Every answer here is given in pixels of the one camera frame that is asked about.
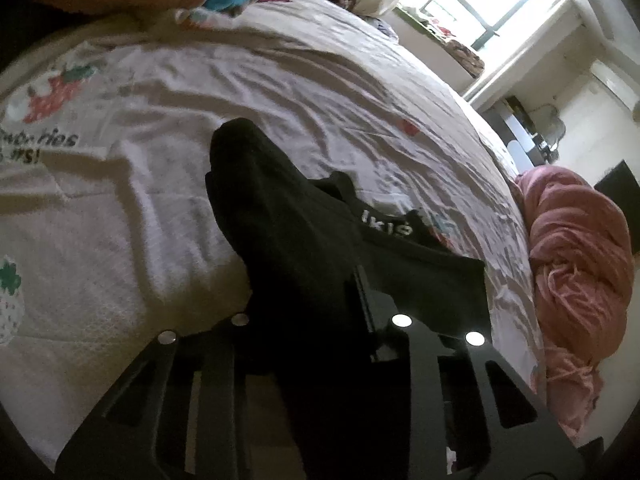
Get strawberry print bed sheet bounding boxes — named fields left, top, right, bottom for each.
left=0, top=0, right=548, bottom=466

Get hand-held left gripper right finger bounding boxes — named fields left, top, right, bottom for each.
left=354, top=265, right=587, bottom=480

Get white chair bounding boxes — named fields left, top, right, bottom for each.
left=500, top=110, right=539, bottom=177

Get window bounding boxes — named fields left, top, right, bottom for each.
left=400, top=0, right=568, bottom=52

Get standing fan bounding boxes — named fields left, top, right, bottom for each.
left=530, top=104, right=569, bottom=164

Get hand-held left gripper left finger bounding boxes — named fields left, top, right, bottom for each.
left=55, top=313, right=252, bottom=480

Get pink blanket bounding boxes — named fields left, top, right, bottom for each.
left=510, top=165, right=637, bottom=442

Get black printed t-shirt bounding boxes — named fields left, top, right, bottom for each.
left=205, top=117, right=493, bottom=480

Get clothes on window sill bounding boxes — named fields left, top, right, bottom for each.
left=400, top=5, right=487, bottom=79

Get white air conditioner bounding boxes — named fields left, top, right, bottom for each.
left=590, top=60, right=640, bottom=122

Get black screen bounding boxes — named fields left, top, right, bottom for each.
left=595, top=159, right=640, bottom=256

